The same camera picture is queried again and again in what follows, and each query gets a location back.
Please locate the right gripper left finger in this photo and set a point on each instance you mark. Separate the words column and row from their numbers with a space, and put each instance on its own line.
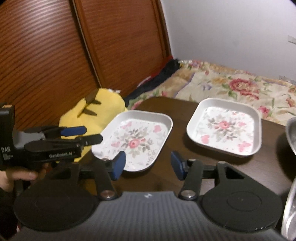
column 106, row 171

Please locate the floral square plate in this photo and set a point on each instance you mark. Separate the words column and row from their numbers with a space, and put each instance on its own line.
column 226, row 126
column 140, row 134

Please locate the floral bed quilt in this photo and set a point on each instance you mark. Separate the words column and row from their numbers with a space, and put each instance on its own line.
column 198, row 80

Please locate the small steel bowl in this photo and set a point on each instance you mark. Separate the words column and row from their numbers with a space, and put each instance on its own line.
column 290, row 131

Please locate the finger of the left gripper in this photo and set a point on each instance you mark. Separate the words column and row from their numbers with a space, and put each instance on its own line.
column 80, row 140
column 53, row 132

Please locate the dark clothing on bed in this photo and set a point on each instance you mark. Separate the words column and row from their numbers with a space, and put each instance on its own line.
column 171, row 66

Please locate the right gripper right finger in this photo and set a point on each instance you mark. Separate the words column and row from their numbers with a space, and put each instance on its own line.
column 190, row 172

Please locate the large steel bowl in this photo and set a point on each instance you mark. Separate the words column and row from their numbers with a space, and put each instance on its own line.
column 288, row 228

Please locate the yellow plush toy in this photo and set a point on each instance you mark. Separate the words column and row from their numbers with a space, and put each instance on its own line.
column 95, row 111

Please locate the person's left hand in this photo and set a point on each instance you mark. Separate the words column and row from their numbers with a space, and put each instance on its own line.
column 9, row 176

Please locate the brown wooden headboard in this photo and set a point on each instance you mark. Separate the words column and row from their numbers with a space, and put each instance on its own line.
column 54, row 53

